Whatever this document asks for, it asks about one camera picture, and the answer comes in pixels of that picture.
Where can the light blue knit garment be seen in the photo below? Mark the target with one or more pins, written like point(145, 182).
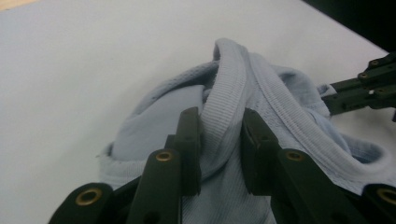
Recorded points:
point(224, 93)

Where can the wooden table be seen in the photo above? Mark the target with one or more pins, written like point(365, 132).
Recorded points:
point(9, 3)

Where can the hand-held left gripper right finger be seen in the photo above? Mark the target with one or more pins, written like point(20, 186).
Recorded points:
point(261, 155)

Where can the white table cover sheet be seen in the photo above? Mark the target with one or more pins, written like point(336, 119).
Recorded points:
point(77, 62)

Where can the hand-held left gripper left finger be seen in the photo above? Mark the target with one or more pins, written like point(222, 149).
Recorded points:
point(190, 149)

